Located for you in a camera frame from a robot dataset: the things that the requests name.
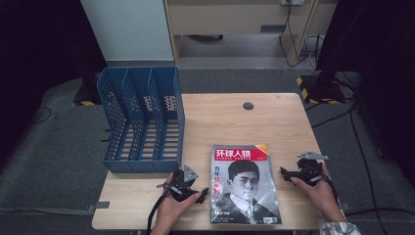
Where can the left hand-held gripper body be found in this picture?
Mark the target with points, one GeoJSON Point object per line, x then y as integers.
{"type": "Point", "coordinates": [181, 186]}

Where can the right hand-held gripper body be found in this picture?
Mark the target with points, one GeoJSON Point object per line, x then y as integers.
{"type": "Point", "coordinates": [308, 168]}

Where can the portrait cover magazine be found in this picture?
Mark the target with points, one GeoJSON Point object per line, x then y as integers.
{"type": "Point", "coordinates": [244, 186]}

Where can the blue plastic file rack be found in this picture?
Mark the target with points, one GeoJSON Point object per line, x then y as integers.
{"type": "Point", "coordinates": [143, 130]}

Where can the person's left hand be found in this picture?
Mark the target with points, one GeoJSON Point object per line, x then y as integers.
{"type": "Point", "coordinates": [171, 212]}

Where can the person's right hand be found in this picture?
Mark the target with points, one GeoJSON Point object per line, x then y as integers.
{"type": "Point", "coordinates": [323, 196]}

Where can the grey tape strip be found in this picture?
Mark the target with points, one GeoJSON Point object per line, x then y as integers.
{"type": "Point", "coordinates": [344, 206]}
{"type": "Point", "coordinates": [101, 205]}

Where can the round table grommet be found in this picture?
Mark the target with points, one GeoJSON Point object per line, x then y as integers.
{"type": "Point", "coordinates": [248, 106]}

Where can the black stand base striped tape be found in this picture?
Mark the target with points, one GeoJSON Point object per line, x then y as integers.
{"type": "Point", "coordinates": [321, 89]}

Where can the black curtain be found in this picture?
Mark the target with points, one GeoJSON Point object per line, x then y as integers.
{"type": "Point", "coordinates": [42, 49]}
{"type": "Point", "coordinates": [385, 49]}

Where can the white cabinet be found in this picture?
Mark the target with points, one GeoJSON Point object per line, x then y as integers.
{"type": "Point", "coordinates": [130, 29]}

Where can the light wooden desk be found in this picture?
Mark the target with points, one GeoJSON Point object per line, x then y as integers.
{"type": "Point", "coordinates": [228, 16]}

